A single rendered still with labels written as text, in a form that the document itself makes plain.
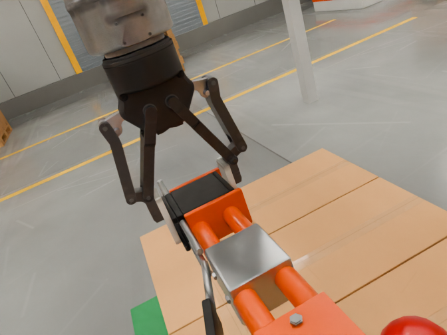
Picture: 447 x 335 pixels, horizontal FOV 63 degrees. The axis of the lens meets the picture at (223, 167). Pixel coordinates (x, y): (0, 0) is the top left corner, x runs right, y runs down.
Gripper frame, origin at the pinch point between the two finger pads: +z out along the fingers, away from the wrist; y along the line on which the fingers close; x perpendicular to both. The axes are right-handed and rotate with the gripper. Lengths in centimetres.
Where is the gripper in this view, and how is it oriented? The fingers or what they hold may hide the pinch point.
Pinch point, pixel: (201, 205)
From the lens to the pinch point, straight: 46.1
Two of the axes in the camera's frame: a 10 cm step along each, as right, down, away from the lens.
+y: 8.9, -4.2, 1.9
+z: 3.0, 8.4, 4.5
